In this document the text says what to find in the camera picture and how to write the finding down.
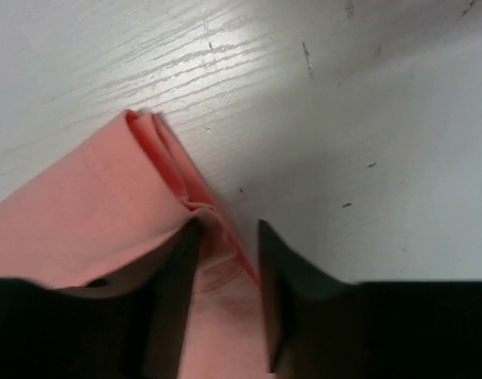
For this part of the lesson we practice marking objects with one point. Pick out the pink t shirt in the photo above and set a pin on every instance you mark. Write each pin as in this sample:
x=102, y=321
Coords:
x=119, y=194

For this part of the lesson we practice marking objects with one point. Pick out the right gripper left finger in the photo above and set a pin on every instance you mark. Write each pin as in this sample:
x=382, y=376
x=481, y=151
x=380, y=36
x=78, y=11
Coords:
x=129, y=323

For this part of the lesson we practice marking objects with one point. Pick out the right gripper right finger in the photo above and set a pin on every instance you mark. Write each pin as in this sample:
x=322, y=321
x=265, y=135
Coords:
x=317, y=326

